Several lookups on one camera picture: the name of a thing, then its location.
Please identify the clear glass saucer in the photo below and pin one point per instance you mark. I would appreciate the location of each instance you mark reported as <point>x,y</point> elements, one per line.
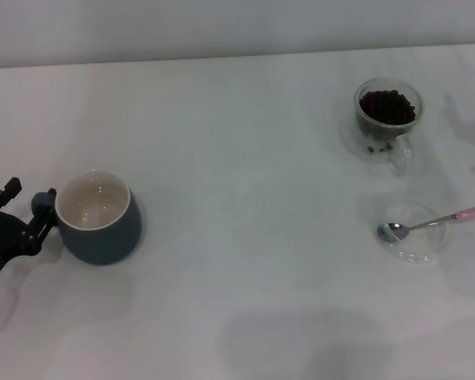
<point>350,138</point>

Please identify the dark teal ceramic mug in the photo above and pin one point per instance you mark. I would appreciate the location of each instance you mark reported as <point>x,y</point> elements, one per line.
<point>103,243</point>

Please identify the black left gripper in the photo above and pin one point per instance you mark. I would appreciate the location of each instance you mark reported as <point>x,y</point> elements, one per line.
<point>2,241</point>

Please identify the small round glass dish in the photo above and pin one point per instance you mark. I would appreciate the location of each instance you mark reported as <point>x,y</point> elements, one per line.
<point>419,245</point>

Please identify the heap of coffee beans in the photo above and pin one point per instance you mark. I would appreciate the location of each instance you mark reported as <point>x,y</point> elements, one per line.
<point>387,106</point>

